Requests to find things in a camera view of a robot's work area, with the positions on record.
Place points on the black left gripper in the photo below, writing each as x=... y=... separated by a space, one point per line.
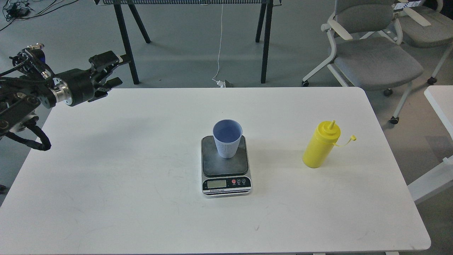
x=76 y=86

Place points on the light blue ribbed cup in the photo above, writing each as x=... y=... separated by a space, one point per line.
x=227 y=134

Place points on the yellow squeeze bottle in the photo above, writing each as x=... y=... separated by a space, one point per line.
x=325 y=137

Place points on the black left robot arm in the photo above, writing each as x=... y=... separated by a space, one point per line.
x=31 y=83

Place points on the black digital kitchen scale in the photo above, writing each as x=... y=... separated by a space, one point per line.
x=224 y=177

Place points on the black leg background table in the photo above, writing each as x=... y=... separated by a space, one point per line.
x=264 y=22

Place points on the grey office chair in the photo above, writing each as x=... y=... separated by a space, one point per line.
x=426 y=26
x=365 y=49

